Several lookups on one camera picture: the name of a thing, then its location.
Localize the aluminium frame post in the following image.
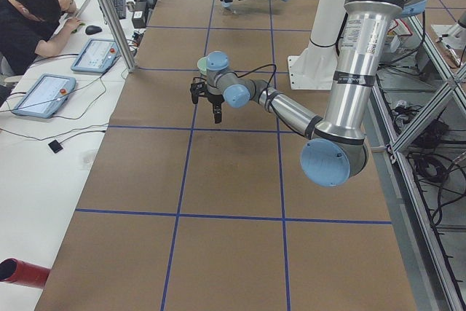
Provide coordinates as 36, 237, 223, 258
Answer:
98, 0, 136, 73

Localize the far teach pendant tablet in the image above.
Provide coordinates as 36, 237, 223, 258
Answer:
71, 39, 119, 74

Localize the small black square device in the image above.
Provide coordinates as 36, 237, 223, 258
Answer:
48, 140, 63, 154

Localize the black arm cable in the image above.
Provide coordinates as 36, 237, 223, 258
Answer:
232, 63, 278, 98

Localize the seated person in black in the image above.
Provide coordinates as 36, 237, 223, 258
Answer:
1, 0, 82, 76

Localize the near teach pendant tablet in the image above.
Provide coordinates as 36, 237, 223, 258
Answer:
12, 74, 76, 119

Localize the red cylinder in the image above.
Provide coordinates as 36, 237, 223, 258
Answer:
1, 258, 50, 289

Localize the black computer mouse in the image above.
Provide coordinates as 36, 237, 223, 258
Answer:
84, 25, 103, 36

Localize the teach pendant tablet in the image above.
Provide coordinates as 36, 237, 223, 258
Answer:
71, 39, 119, 74
12, 74, 76, 119

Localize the black keyboard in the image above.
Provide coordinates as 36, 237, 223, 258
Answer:
111, 0, 126, 20

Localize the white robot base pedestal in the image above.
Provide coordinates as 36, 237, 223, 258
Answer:
288, 0, 346, 90

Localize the mint green ceramic bowl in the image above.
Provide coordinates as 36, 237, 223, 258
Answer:
197, 57, 207, 76

